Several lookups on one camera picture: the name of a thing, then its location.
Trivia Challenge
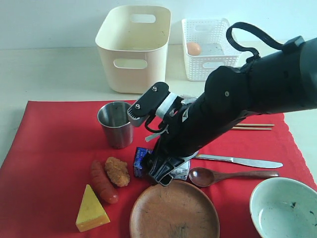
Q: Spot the yellow cheese wedge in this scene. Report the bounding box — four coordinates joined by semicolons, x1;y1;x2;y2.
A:
75;184;110;233

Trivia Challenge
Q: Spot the blue white milk carton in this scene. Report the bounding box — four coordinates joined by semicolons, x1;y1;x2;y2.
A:
133;147;190;181

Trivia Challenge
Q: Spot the cream plastic bin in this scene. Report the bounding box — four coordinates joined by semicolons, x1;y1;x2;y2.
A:
95;5;171;94

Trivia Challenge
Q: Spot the silver table knife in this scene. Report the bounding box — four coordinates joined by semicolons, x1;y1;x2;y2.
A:
195;154;283;169

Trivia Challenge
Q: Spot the red table cloth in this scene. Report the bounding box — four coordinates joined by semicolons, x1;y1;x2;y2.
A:
0;101;317;238

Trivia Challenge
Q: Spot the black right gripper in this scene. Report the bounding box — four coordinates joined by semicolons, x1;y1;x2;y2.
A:
144;95;238;186

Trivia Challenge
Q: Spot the white perforated plastic basket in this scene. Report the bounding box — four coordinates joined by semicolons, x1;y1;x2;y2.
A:
182;18;241;82

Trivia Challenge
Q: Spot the red sausage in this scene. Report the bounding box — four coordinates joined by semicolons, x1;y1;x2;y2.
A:
90;160;119;204

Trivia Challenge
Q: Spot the fried chicken nugget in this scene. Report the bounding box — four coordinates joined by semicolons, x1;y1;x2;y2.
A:
105;157;130;187

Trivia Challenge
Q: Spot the stainless steel cup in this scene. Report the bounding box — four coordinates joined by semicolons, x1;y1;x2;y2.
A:
97;101;134;149

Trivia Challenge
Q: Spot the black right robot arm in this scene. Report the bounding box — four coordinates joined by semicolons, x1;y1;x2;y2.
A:
144;37;317;186

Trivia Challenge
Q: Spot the brown egg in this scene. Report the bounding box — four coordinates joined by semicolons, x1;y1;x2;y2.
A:
187;42;202;56

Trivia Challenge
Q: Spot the dark wooden spoon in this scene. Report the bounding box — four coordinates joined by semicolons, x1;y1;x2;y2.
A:
188;167;280;187

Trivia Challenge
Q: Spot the pale green ceramic bowl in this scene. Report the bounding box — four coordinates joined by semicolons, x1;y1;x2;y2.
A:
249;178;317;238

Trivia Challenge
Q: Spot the brown wooden plate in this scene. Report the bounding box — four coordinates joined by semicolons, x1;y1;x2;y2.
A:
130;180;220;238

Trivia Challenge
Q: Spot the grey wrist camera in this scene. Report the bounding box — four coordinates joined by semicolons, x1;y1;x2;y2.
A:
127;82;184;127

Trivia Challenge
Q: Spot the lower wooden chopstick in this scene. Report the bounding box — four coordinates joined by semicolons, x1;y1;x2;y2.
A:
231;126;272;131

